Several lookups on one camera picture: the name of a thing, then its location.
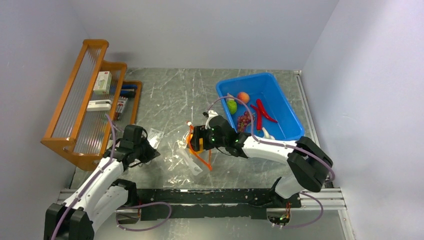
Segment clear zip top bag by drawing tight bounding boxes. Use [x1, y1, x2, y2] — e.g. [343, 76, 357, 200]
[166, 121, 212, 189]

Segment white flat device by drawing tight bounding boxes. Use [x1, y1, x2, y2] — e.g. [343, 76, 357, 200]
[86, 99, 112, 112]

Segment red fake grape bunch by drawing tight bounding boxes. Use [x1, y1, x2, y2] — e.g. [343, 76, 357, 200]
[236, 111, 256, 132]

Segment fake peach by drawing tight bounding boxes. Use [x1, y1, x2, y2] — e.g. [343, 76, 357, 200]
[237, 91, 250, 105]

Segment fake garlic bulb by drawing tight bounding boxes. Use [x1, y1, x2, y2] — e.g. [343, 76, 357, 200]
[225, 93, 235, 102]

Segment fake mushroom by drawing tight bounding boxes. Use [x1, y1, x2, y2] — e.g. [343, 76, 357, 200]
[262, 127, 275, 140]

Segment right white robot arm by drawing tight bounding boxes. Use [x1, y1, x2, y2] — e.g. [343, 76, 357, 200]
[187, 114, 333, 207]

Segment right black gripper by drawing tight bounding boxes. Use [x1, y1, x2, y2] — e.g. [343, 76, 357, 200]
[188, 124, 228, 152]

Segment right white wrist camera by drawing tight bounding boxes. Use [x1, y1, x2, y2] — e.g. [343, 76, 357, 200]
[203, 110, 219, 129]

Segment blue plastic bin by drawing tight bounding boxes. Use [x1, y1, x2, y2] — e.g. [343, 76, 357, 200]
[216, 72, 305, 141]

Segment blue marker pens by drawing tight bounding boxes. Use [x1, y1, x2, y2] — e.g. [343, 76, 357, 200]
[119, 84, 138, 99]

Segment green fake fruit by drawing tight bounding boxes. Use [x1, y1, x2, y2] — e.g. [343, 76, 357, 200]
[226, 100, 238, 115]

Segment orange wooden rack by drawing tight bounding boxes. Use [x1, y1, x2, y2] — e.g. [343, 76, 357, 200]
[41, 39, 142, 171]

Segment white box with red label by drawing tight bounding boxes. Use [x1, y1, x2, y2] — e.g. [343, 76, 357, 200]
[93, 71, 112, 95]

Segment white blister pack card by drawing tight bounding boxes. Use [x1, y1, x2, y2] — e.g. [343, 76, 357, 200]
[147, 128, 165, 149]

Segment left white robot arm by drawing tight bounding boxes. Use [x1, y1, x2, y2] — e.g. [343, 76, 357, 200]
[43, 124, 160, 240]

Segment red fake chili pepper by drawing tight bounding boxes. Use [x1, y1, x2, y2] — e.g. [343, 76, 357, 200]
[256, 99, 278, 123]

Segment yellow fake bell pepper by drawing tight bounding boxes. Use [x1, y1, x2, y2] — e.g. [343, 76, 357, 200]
[187, 132, 204, 154]

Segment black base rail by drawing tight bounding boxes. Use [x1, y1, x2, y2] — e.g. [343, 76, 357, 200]
[137, 188, 301, 221]

